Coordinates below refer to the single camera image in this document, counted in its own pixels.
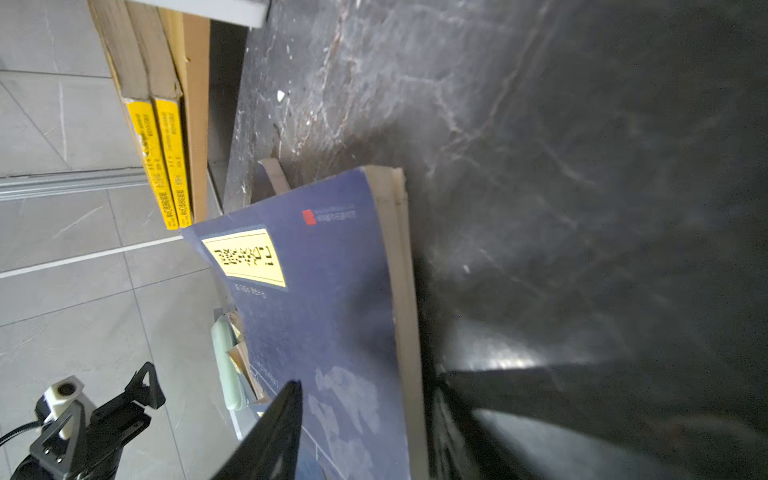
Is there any pale green case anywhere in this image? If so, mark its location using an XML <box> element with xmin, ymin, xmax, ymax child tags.
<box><xmin>211</xmin><ymin>315</ymin><xmax>247</xmax><ymax>411</ymax></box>

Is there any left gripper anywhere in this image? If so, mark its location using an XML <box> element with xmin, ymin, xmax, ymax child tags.
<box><xmin>12</xmin><ymin>361</ymin><xmax>166</xmax><ymax>479</ymax></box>

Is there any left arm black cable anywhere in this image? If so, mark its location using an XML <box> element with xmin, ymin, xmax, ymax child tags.
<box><xmin>0</xmin><ymin>419</ymin><xmax>43</xmax><ymax>448</ymax></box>

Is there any blue book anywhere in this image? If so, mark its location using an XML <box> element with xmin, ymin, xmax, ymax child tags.
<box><xmin>183</xmin><ymin>165</ymin><xmax>429</xmax><ymax>479</ymax></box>

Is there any white wooden two-tier shelf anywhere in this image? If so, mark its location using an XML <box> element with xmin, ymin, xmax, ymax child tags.
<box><xmin>127</xmin><ymin>1</ymin><xmax>271</xmax><ymax>227</ymax></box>

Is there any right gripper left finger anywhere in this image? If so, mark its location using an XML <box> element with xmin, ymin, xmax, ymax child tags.
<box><xmin>213</xmin><ymin>380</ymin><xmax>303</xmax><ymax>480</ymax></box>

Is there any yellow cartoon book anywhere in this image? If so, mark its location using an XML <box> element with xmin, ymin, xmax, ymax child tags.
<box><xmin>127</xmin><ymin>2</ymin><xmax>193</xmax><ymax>230</ymax></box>
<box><xmin>88</xmin><ymin>1</ymin><xmax>179</xmax><ymax>230</ymax></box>

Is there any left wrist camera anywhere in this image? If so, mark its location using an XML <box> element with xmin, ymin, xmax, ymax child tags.
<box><xmin>35</xmin><ymin>375</ymin><xmax>95</xmax><ymax>432</ymax></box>

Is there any yellow cartoon book in shelf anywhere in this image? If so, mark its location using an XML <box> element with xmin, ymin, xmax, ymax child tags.
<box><xmin>88</xmin><ymin>1</ymin><xmax>179</xmax><ymax>230</ymax></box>

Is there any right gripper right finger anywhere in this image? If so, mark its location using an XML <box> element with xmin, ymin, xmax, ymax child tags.
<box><xmin>431</xmin><ymin>363</ymin><xmax>767</xmax><ymax>479</ymax></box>

